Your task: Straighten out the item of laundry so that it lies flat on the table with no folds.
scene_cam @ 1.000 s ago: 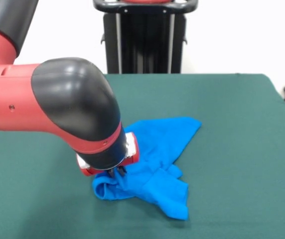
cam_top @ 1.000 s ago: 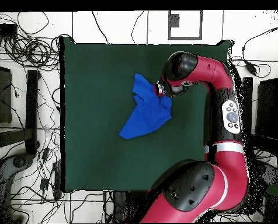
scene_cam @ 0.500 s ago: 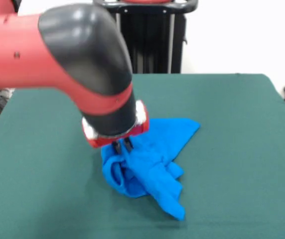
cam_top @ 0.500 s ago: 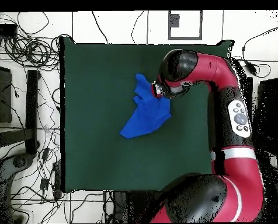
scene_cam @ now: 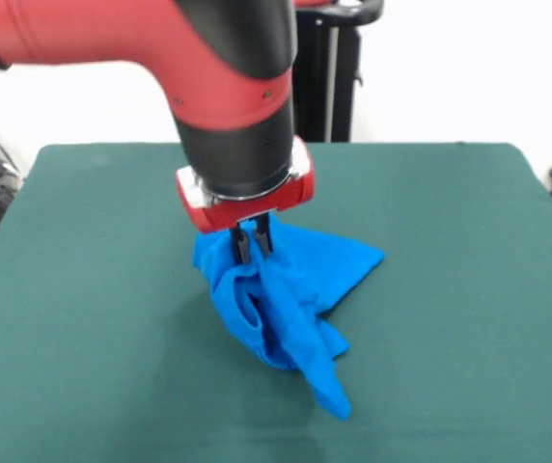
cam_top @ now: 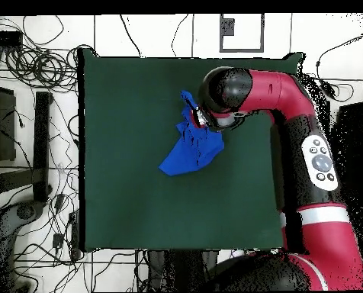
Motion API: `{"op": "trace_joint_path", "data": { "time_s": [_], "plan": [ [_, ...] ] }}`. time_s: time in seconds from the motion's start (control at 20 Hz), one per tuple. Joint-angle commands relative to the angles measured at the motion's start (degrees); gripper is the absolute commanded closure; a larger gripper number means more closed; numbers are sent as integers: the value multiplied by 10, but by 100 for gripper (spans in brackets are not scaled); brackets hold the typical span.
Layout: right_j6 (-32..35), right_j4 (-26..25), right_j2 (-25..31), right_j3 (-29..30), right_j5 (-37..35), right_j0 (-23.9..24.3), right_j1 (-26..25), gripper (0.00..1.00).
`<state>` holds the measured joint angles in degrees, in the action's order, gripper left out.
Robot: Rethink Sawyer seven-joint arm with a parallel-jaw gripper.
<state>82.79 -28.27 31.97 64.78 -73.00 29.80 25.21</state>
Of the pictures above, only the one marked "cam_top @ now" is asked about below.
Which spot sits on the black stand frame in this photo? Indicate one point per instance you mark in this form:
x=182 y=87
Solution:
x=42 y=137

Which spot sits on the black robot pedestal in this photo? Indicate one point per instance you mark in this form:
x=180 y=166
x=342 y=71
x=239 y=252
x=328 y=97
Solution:
x=184 y=271

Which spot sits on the dark green tablecloth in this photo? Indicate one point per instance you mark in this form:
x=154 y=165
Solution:
x=123 y=106

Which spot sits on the black flat device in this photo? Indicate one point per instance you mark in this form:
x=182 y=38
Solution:
x=4 y=39

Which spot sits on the small black adapter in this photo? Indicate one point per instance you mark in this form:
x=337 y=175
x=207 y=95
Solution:
x=59 y=202
x=58 y=240

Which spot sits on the grey caster stand base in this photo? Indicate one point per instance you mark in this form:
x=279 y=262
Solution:
x=26 y=211

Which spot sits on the blue shirt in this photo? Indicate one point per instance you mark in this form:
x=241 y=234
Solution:
x=187 y=155

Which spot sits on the black box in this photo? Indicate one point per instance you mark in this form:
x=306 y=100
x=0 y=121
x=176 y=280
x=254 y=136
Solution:
x=3 y=128
x=354 y=140

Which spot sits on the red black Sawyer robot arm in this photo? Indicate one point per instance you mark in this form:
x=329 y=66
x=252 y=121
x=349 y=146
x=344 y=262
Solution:
x=276 y=91

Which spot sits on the black power strip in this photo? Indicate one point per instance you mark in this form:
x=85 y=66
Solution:
x=74 y=235

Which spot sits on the black power adapter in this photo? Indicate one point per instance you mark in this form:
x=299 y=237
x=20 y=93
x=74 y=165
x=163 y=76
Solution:
x=327 y=88

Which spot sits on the grey square frame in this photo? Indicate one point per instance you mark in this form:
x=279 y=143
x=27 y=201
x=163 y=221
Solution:
x=242 y=49

